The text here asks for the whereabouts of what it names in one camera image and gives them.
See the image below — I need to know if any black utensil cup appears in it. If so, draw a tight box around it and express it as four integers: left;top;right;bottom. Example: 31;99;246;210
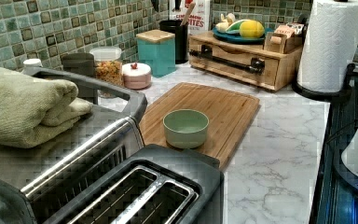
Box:
159;20;188;64

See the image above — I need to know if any cinnamon cereal box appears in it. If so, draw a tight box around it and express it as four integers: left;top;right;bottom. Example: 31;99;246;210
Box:
169;0;211;35

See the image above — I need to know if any black paper towel holder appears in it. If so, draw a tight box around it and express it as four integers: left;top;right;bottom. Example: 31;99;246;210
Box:
291;63;355;103

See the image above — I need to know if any white paper towel roll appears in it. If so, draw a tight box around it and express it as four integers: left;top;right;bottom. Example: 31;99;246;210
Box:
297;0;358;93

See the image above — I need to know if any pink lidded jar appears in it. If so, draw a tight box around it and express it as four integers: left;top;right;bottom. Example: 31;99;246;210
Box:
122;63;151;90

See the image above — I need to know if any black two-slot toaster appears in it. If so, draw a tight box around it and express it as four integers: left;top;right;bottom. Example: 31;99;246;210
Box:
41;145;224;224

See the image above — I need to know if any stainless toaster oven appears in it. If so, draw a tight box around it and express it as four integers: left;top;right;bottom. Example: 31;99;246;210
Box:
0;67;147;224

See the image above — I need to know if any toy garlic bulb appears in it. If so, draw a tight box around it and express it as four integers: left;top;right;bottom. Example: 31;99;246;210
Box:
215;13;236;33

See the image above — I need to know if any clear pasta jar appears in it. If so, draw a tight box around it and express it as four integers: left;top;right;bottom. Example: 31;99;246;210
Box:
89;47;124;86

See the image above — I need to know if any wooden spoon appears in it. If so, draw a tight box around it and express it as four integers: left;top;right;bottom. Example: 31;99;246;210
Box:
180;2;196;26

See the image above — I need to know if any dark grey canister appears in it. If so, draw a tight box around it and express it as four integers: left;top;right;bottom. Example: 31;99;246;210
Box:
62;53;95;77

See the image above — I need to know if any toy corn cob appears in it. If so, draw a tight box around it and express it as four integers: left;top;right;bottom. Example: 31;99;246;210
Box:
226;20;244;35

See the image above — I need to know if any wooden drawer box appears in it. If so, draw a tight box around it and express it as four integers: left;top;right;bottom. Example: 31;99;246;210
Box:
189;31;302;91

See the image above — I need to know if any teal plate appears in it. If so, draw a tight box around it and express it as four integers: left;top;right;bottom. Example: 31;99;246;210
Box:
212;28;273;45

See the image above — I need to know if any green ceramic bowl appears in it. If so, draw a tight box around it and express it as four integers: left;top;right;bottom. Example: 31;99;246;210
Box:
163;109;209;149

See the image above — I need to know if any folded green towel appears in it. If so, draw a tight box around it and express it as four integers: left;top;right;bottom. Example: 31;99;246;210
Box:
0;67;93;148

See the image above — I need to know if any teal canister with wooden lid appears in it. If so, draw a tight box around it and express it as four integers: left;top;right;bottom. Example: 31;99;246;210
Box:
136;29;175;77

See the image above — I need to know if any black drawer handle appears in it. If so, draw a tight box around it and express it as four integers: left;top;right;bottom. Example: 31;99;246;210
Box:
189;45;265;75

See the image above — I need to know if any white bottle cap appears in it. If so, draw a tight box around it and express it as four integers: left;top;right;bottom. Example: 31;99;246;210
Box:
23;59;42;68

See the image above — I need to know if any small wooden packet holder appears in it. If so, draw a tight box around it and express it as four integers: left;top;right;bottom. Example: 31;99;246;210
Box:
264;23;304;54

